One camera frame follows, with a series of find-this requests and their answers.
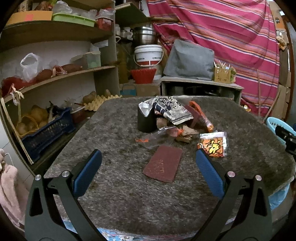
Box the brown crumpled paper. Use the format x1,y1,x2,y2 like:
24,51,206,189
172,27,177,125
175,125,199,143

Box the orange square snack packet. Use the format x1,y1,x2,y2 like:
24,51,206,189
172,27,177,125
197,132,227,158

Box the light blue plastic basket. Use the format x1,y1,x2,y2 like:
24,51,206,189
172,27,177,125
263,117,295,210

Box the steel pot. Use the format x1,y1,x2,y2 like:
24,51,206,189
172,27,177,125
132,26,157,45

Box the red striped cloth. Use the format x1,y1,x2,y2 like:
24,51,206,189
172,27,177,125
147,1,280,116

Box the dark blue plastic crate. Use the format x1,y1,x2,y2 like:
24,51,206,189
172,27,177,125
21,106,75,163

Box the grey low cabinet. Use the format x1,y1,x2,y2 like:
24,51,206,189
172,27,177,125
160,76,244,104

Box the red plastic basket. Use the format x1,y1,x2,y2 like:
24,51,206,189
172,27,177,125
130,68,157,84

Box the egg carton tray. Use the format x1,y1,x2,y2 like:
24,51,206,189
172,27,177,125
84,95,122,112

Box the black cup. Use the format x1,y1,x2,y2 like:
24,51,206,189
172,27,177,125
137,107,158,133

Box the orange snack wrapper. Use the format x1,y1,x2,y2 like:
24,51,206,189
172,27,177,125
189,101,214,133

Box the pink towel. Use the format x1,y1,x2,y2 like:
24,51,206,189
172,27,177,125
1,150,29,234

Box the yellow cardboard box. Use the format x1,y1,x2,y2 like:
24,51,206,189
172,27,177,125
6,11,53,27

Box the white plastic bag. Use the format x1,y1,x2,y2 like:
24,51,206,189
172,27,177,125
20,53,43,82

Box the clear plastic container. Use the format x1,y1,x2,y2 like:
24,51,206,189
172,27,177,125
70,51,101,69

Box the white plastic bucket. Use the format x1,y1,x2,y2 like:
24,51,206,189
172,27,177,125
133,45,164,67

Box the red orange plastic wrapper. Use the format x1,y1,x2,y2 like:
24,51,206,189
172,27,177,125
135,138,149,143

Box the wooden chopstick holder box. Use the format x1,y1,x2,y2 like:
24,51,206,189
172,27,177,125
214,61,231,84

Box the dark red scouring pad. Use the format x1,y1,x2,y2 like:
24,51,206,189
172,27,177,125
143,145,183,183

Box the green plastic tray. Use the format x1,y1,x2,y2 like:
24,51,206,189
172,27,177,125
52,13,96,27

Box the grey cushion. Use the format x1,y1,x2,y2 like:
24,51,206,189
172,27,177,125
164,40,215,81

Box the wooden shelf unit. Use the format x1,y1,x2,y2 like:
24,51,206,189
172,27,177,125
1,1,119,171

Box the navy white noodle wrapper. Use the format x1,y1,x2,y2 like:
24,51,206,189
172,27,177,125
138,96,194,126

